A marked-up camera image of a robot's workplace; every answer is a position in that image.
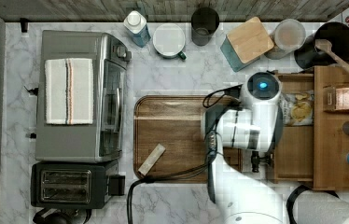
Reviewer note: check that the wooden drawer with black handle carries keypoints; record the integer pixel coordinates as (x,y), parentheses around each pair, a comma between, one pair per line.
(293,158)

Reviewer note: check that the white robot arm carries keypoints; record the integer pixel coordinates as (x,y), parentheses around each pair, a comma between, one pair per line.
(255,124)

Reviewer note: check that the snack bag in drawer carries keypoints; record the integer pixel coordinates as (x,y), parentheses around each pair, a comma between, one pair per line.
(298,108)

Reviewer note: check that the wooden cutting board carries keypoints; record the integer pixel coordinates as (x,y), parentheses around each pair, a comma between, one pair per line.
(173,122)

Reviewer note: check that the green mug with white lid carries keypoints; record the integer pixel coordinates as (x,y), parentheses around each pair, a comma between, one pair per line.
(169,41)

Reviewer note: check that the silver toaster oven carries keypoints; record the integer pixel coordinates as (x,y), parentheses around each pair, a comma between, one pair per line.
(100,141)

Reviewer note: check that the dark grey cup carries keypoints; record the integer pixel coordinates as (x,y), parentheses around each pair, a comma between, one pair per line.
(204,22)

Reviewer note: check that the white-capped blue bottle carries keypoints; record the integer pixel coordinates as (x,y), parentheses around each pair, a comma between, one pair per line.
(136,24)

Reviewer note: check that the teal canister with wooden lid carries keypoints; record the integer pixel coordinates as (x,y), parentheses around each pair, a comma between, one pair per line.
(245,44)

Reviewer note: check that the white striped folded towel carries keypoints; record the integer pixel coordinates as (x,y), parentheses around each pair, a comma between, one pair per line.
(69,91)

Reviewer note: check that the clear jar with white lid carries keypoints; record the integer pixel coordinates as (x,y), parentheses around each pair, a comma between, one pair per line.
(287,36)

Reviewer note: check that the black two-slot toaster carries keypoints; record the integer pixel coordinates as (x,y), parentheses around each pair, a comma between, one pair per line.
(69,185)

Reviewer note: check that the black paper towel holder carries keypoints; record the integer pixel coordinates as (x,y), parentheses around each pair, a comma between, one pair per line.
(290,202)

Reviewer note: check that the black pot lid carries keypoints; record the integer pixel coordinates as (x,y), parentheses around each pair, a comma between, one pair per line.
(62,216)

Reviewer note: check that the wooden spoon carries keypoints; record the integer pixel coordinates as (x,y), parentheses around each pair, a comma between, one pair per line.
(326,46)

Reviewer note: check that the white paper towel roll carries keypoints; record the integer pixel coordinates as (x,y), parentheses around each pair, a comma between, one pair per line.
(315,207)

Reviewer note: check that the wooden tea box holder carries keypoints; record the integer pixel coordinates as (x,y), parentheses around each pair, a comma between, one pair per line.
(336,99)

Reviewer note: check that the black utensil holder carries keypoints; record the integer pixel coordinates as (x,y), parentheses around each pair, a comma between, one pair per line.
(336,33)

